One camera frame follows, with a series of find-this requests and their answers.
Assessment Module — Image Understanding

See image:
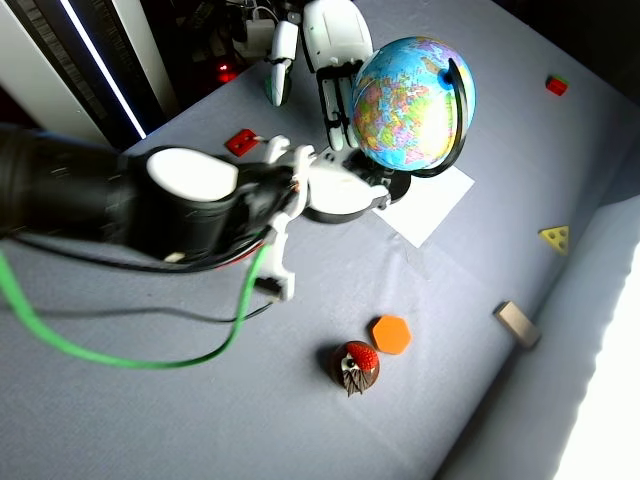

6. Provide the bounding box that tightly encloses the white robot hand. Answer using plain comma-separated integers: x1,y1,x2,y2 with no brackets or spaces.
263,0,375,152
299,147,394,225

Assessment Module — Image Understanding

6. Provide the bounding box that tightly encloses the blue desk globe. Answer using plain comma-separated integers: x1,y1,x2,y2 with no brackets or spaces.
344,35,478,204

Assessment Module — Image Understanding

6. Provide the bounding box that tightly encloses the white paper sheet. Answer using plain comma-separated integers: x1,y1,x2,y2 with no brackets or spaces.
372,164,477,249

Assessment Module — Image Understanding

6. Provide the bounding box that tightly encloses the white electronics box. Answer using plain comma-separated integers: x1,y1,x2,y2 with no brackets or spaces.
242,18,278,58

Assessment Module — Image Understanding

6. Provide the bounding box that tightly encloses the red flat block with holes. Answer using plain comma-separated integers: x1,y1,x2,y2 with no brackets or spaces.
224,128,260,158

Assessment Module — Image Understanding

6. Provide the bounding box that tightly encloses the orange hexagon block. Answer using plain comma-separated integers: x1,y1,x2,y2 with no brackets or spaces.
369,314,413,356

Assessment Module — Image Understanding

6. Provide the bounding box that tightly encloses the chocolate cake toy with strawberry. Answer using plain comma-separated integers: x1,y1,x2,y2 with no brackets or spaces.
328,340,382,398

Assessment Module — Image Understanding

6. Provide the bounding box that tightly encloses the brown rectangular wooden block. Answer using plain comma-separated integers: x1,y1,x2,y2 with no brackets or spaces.
493,300,543,350

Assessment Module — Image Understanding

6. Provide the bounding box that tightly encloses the yellow triangle block with holes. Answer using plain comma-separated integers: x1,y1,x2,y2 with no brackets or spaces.
537,225,571,257

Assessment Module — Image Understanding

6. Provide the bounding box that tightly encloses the grey table cloth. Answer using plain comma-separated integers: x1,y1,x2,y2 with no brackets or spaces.
0,0,640,480

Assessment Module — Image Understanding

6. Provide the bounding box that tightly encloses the white upright panel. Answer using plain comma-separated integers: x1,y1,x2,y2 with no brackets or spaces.
0,0,180,147

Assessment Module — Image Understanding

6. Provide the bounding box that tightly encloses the green cable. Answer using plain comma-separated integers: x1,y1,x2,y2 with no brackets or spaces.
0,242,274,372

